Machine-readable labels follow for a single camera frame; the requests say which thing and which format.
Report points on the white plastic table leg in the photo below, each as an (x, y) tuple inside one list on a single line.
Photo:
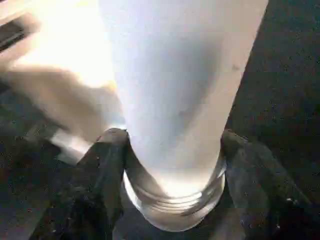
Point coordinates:
[(175, 87)]

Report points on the white plastic table top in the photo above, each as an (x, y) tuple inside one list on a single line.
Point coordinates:
[(62, 62)]

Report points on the black mat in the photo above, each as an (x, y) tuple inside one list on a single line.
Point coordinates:
[(287, 87)]

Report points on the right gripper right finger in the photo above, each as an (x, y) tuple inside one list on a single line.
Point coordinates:
[(265, 200)]

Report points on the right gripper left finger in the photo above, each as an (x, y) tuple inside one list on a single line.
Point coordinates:
[(92, 195)]

